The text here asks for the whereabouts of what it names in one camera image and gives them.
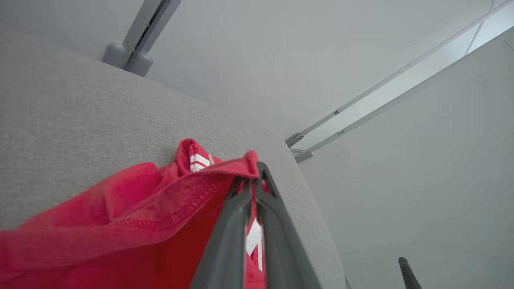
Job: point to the red basketball jersey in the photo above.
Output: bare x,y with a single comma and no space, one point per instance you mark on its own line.
120,224

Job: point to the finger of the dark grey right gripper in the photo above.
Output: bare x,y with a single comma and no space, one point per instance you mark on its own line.
409,277

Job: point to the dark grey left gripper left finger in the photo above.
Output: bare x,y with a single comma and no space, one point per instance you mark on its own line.
229,241

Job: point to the grey partition frame rail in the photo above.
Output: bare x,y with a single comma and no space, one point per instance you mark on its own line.
295,139
304,156

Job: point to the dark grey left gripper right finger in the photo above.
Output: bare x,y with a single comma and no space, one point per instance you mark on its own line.
281,249

